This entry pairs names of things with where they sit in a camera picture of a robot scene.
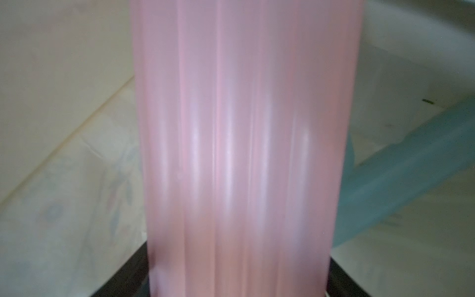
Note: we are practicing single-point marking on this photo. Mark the cream canvas tote bag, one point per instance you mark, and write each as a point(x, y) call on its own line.
point(78, 216)

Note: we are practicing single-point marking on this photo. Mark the teal pencil case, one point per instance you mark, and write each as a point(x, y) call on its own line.
point(399, 173)

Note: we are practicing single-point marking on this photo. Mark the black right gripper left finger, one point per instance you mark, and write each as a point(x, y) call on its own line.
point(131, 280)

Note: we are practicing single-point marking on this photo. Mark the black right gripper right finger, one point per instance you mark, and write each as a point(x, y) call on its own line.
point(339, 284)

